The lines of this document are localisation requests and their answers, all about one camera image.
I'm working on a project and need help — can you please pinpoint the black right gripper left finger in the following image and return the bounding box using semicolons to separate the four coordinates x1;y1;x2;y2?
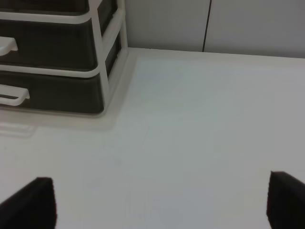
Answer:
0;177;57;229

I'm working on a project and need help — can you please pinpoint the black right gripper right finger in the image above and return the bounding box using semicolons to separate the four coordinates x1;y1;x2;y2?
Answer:
266;171;305;229

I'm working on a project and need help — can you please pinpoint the dark bottom drawer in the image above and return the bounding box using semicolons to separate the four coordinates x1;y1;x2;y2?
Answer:
0;39;122;115

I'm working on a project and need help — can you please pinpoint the dark top drawer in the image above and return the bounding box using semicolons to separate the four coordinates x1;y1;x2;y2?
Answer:
0;0;118;34

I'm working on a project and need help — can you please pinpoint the white drawer cabinet frame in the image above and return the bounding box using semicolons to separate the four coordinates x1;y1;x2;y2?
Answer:
0;0;128;115

